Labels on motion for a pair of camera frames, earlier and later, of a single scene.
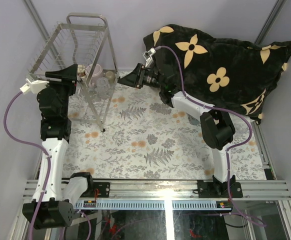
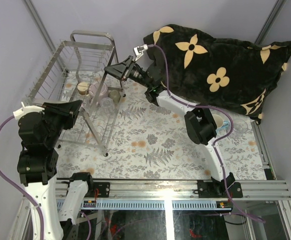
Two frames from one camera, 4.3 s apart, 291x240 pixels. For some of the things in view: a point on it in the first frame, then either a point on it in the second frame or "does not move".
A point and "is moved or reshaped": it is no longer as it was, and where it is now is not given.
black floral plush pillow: (237, 77) does not move
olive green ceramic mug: (111, 77) to (115, 96)
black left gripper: (69, 74) to (71, 108)
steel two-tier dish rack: (84, 40) is moved or reshaped
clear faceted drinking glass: (240, 126) does not move
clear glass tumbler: (103, 88) to (107, 107)
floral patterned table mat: (121, 131) does not move
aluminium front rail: (168, 195) does not move
